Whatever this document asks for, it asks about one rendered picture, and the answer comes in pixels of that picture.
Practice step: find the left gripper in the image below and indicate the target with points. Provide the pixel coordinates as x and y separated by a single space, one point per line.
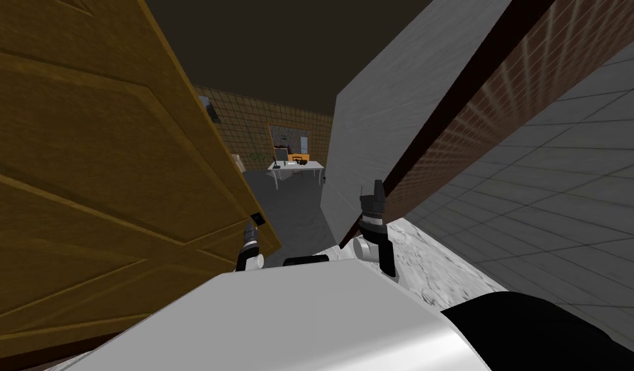
257 219

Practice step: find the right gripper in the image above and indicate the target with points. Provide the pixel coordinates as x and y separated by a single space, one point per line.
372 207

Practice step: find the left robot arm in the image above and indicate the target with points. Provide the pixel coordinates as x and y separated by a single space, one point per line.
249 251

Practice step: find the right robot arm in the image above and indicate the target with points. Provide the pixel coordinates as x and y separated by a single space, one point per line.
533 335

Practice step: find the white table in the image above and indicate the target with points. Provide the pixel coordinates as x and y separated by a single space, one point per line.
296 166

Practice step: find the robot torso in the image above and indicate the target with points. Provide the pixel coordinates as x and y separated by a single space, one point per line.
296 319

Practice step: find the brown wooden door leaf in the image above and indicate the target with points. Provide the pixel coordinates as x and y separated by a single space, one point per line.
100 170

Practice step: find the small grey wall picture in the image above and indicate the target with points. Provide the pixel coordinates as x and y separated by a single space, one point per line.
210 109

